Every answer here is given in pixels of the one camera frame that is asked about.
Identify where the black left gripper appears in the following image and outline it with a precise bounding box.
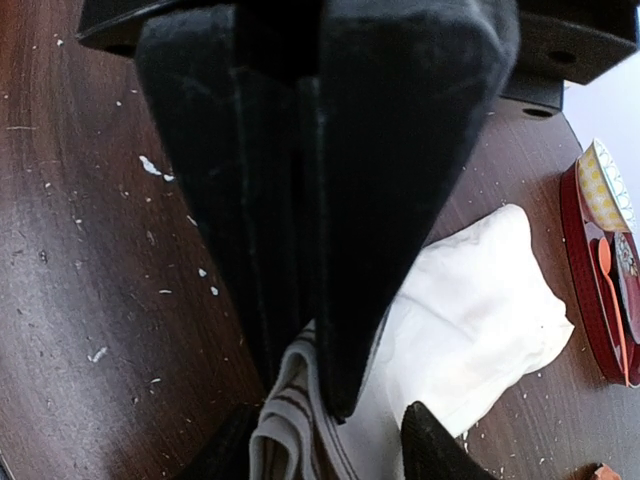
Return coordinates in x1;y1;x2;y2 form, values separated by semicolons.
77;1;638;418

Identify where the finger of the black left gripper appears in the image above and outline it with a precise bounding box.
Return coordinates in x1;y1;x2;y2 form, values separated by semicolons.
135;4;301;386

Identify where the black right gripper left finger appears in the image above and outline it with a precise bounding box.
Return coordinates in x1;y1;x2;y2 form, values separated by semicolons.
177;404;258;480

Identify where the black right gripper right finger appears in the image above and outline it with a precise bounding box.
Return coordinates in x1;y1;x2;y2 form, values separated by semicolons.
401;401;495;480

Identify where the beige underwear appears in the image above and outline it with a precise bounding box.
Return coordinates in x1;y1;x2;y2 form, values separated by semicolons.
249;204;573;479

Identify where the orange underwear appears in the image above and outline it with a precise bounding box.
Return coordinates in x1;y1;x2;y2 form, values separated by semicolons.
573;463;621;480

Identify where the blue patterned bowl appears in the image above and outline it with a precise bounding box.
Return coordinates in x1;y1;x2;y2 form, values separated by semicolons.
576;138;637;233

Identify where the round red tray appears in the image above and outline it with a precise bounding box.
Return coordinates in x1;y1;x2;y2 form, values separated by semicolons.
560;165;639;388

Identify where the red plastic spoon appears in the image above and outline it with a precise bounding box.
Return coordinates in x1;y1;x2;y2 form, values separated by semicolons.
597;237;631;387

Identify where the red floral small plate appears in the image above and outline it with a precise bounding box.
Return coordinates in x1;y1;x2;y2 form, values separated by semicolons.
613;232;639;344

